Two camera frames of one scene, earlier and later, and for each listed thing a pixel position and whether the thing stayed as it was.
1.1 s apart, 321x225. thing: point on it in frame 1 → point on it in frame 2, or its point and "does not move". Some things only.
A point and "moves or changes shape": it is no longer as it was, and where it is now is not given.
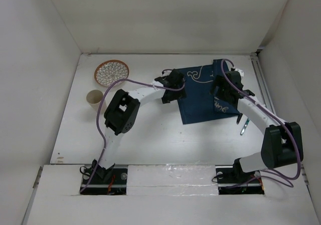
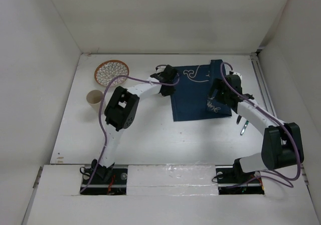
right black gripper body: x=222 y=90 does not move
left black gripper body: x=175 y=94 → x=169 y=90
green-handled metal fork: x=245 y=127 does not move
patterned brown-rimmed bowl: x=108 y=71 does not move
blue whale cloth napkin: x=199 y=104 moves or changes shape
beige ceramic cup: x=94 y=97 does not move
